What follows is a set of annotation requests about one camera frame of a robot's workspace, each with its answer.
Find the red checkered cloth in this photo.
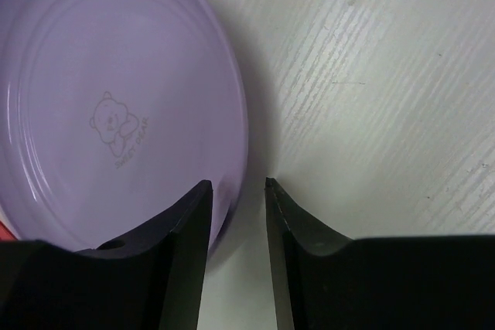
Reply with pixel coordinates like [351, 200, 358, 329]
[0, 222, 16, 241]

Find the purple plastic plate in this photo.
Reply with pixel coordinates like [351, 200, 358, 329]
[1, 0, 248, 250]

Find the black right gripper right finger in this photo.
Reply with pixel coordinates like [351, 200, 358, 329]
[265, 178, 494, 329]

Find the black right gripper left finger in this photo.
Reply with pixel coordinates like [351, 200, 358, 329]
[1, 180, 213, 329]

